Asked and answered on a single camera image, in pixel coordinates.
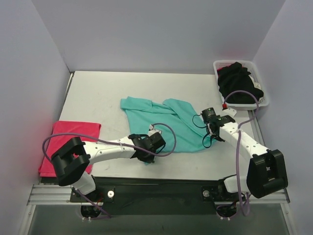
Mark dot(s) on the folded pink t shirt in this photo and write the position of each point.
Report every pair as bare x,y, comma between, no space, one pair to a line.
64,153

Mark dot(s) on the teal t shirt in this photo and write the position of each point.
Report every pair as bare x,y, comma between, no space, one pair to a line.
181,128

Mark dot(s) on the black t shirt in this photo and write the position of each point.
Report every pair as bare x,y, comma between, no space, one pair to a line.
235,77

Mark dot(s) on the white garment in basket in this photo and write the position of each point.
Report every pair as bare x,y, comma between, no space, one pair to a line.
255,83

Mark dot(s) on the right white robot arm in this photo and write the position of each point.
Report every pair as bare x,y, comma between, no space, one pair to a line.
230,133

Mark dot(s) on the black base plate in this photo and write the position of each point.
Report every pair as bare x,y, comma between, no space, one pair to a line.
136,196

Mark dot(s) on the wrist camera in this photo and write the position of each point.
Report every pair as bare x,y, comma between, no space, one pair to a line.
228,111
153,130

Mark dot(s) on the aluminium right side rail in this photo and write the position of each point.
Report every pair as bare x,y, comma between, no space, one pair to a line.
256,122

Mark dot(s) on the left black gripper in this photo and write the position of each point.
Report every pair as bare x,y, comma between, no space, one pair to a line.
158,141

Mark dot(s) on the aluminium left side rail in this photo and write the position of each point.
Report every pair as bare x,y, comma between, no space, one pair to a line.
68,85

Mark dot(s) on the aluminium rail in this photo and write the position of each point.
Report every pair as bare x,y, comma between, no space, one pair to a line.
56,195
68,85
256,122

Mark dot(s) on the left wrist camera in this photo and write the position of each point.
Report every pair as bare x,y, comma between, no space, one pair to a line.
153,130

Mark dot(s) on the aluminium front rail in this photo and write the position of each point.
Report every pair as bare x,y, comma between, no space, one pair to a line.
56,195

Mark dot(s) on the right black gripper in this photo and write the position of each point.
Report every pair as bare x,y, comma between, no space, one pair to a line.
212,132

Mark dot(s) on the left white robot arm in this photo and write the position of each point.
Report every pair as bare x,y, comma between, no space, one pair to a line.
126,148

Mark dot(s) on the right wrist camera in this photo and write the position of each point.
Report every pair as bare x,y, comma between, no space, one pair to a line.
228,111

